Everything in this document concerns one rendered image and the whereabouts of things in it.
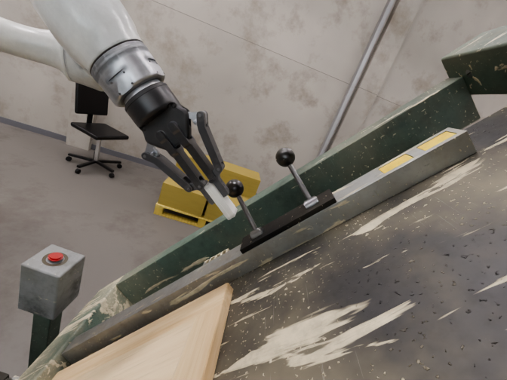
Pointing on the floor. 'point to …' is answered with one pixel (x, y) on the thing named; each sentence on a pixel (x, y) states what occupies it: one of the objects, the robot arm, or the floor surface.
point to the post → (42, 335)
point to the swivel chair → (82, 94)
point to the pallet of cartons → (169, 200)
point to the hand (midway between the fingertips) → (221, 199)
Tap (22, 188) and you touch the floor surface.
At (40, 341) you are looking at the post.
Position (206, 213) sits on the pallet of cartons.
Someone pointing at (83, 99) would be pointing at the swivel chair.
